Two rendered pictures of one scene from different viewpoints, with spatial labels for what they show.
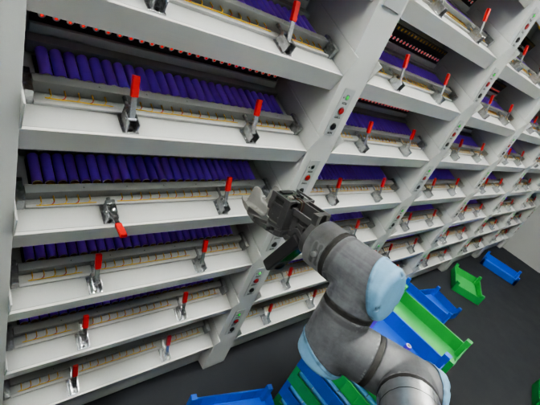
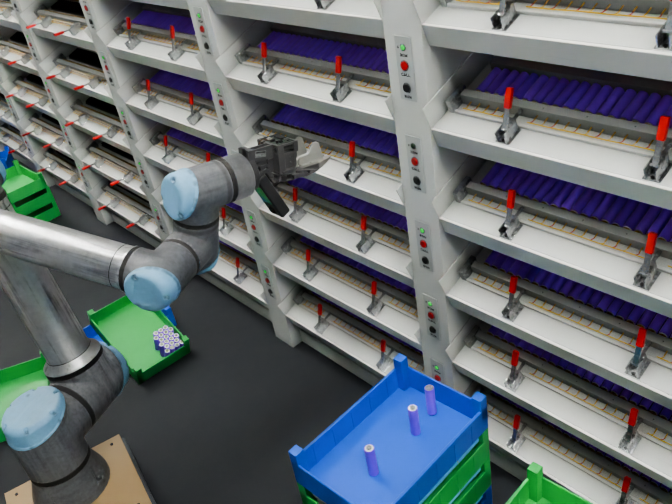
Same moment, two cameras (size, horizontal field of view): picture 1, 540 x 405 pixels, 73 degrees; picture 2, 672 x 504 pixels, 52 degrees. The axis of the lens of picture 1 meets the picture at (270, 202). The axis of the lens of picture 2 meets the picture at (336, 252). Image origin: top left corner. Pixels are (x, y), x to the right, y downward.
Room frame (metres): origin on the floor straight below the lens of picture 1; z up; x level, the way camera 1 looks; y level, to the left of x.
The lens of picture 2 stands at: (1.02, -1.33, 1.47)
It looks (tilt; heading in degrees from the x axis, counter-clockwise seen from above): 32 degrees down; 103
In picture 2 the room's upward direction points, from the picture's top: 11 degrees counter-clockwise
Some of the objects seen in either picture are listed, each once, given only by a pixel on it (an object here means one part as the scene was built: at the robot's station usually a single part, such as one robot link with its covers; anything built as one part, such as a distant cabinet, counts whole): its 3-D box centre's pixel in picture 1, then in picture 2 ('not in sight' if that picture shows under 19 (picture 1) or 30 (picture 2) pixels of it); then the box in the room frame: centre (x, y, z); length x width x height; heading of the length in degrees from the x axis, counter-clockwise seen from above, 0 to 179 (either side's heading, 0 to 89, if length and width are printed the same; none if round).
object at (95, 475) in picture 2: not in sight; (65, 472); (-0.01, -0.28, 0.18); 0.19 x 0.19 x 0.10
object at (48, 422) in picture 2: not in sight; (46, 430); (-0.01, -0.27, 0.32); 0.17 x 0.15 x 0.18; 78
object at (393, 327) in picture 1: (389, 337); (391, 438); (0.86, -0.49, 0.52); 0.30 x 0.20 x 0.08; 53
